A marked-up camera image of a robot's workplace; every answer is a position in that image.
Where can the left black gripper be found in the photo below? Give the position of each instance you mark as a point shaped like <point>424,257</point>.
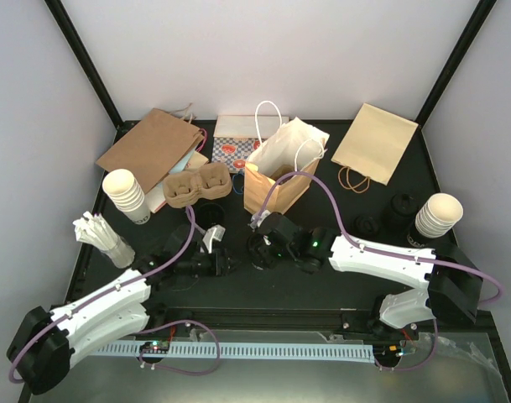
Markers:
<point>220,265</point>

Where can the single pulp cup carrier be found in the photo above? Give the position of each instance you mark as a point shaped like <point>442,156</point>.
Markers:
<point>282,170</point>

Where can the orange paper bag white handles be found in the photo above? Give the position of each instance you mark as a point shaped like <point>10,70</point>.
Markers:
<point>293,146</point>

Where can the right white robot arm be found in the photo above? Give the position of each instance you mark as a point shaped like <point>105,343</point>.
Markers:
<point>435,290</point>

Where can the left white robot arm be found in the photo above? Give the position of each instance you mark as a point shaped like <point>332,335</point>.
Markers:
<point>48,344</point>

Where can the black coffee cup open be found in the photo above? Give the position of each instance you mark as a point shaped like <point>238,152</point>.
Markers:
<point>209,215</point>

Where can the black cup lid stack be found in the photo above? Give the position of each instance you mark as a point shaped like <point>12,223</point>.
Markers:
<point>365,226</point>

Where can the pink white paper bag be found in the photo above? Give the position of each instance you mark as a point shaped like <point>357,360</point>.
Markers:
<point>192,161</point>

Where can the black lidded cup right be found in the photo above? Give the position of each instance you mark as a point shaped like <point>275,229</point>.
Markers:
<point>400,212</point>

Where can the left base circuit board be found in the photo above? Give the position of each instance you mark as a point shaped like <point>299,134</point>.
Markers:
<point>154,347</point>

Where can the base circuit board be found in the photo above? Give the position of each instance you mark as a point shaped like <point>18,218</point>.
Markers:
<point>154,347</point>
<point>393,350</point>

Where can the blue checkered paper bag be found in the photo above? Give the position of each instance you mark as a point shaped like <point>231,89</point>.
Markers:
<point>235,138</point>

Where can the left stack paper cups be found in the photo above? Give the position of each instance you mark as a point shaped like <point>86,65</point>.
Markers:
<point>127,195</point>

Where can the stack paper cups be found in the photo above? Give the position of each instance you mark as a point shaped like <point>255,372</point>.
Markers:
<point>438,216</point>
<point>127,195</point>

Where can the brown kraft paper bag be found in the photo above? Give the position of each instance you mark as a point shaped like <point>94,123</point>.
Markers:
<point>152,148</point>

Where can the right base circuit board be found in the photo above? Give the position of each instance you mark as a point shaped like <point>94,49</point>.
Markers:
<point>393,350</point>

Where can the white wrapped straws bundle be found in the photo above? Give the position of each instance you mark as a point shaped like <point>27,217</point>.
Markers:
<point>93,229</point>

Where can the right stack paper cups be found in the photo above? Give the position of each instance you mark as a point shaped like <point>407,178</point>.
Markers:
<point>438,216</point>

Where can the light blue cable duct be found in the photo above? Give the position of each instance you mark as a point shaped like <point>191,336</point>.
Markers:
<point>262,351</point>

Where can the tan paper bag brown handles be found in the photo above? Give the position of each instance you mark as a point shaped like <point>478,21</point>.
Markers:
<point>372,148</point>

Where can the right black frame post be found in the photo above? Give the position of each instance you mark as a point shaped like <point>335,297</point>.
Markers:
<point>459,51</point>

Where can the black frame post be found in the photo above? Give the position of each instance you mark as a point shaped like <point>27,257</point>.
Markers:
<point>73,39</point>
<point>459,51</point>

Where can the left black frame post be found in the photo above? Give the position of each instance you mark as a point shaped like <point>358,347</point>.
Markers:
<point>73,39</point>

